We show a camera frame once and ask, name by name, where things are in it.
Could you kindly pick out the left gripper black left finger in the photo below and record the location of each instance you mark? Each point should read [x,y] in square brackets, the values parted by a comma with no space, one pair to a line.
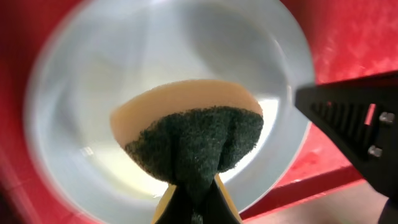
[175,207]

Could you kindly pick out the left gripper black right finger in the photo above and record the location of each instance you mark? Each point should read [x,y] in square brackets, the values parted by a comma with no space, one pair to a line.
[215,209]

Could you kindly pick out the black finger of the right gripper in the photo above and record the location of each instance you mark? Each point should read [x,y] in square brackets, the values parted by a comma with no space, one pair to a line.
[360,117]

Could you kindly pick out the green yellow sponge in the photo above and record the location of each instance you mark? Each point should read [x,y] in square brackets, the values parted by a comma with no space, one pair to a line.
[187,133]

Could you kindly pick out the light blue plate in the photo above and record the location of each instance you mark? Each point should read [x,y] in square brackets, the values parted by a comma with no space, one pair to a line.
[107,52]

